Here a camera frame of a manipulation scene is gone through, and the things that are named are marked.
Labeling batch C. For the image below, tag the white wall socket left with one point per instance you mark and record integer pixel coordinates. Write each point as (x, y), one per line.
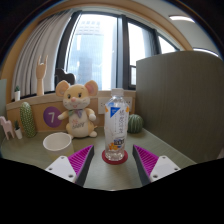
(101, 104)

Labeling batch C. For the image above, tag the small potted plant white pot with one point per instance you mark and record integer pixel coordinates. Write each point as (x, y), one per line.
(17, 130)

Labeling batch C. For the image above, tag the tall green cactus figure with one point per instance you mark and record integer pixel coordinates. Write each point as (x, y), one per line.
(27, 119)

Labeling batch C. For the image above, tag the green left partition panel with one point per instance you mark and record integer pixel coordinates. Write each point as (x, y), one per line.
(3, 85)

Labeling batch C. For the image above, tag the green right partition panel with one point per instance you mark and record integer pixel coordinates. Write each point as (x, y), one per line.
(180, 97)

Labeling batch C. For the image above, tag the wooden hand model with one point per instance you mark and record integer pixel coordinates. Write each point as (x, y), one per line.
(41, 69)

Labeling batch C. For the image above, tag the black horse figurine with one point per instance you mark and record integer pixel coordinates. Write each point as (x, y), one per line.
(61, 75)

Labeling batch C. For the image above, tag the red round coaster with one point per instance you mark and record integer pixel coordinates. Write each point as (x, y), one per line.
(115, 159)

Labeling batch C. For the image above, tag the round green cactus figure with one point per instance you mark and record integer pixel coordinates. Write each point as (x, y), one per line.
(135, 123)

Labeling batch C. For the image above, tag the beige plush mouse toy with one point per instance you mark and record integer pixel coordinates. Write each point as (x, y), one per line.
(76, 100)

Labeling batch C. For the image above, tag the clear plastic water bottle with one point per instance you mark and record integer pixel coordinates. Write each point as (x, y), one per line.
(116, 123)

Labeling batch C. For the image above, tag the purple number seven sticker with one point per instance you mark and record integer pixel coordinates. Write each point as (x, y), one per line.
(50, 117)

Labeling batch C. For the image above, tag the cream ceramic cup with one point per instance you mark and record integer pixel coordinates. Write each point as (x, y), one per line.
(58, 144)

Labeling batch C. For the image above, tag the grey curtain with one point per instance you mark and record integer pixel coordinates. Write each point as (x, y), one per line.
(43, 43)

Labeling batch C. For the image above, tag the white wall socket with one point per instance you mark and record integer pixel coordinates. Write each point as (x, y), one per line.
(101, 104)
(128, 100)

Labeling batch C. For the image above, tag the green partition panel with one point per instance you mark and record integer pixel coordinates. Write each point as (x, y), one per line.
(3, 85)
(180, 97)

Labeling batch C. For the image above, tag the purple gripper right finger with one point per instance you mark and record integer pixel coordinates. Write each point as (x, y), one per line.
(151, 167)

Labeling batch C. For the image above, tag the white wall socket right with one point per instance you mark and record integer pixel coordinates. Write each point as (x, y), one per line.
(128, 100)

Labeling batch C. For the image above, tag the potted plant on ledge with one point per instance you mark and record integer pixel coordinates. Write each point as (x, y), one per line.
(17, 93)

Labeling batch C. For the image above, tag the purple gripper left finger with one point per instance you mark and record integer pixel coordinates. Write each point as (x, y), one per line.
(75, 167)

